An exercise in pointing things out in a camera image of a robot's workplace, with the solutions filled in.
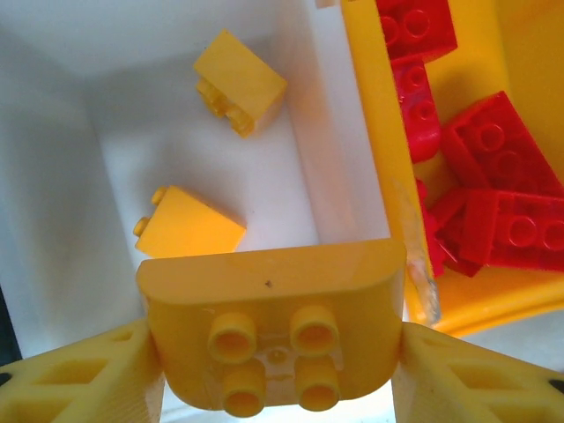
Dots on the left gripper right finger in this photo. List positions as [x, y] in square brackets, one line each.
[484, 388]

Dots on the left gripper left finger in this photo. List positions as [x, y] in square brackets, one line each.
[66, 388]

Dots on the rounded yellow lego brick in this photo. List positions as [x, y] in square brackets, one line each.
[273, 286]

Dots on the small red lego brick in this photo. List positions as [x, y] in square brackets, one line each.
[418, 110]

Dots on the white plastic bin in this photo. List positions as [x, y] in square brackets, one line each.
[66, 154]

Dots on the yellow plastic bin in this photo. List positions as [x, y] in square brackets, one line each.
[379, 132]

